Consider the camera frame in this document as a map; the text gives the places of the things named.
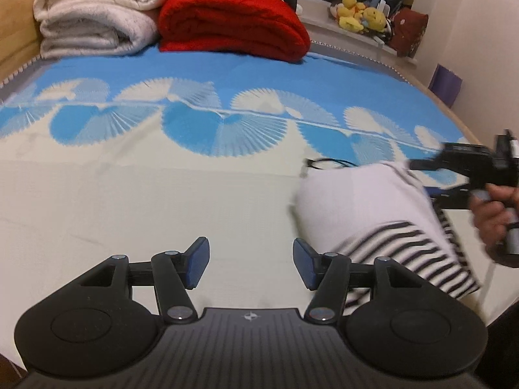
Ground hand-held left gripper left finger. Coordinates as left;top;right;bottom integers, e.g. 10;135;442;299
69;236;211;324

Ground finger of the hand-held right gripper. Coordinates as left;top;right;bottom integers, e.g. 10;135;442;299
424;185;474;210
407;155;446;171

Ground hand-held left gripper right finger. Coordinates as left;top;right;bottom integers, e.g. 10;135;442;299
293;238;427;324

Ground black white striped shirt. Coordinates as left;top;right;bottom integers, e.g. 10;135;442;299
291;161;482;319

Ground person's right hand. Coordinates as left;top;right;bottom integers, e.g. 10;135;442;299
471;183;519;261

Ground blue white patterned bed blanket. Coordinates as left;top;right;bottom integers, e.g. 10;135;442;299
0;38;493;373

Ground dark red bag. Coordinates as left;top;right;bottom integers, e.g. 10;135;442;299
390;7;429;58

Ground white window ledge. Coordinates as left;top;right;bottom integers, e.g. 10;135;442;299
298;0;419;65

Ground yellow plush toys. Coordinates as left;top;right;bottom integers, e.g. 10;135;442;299
336;0;389;34

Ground red folded blanket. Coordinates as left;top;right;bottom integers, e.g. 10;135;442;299
158;0;311;64

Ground white fluffy folded blanket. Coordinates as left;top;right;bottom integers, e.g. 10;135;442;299
32;0;170;60

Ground black cable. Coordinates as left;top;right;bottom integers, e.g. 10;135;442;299
303;157;359;170

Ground wooden bed frame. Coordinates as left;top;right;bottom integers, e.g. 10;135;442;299
0;0;43;87

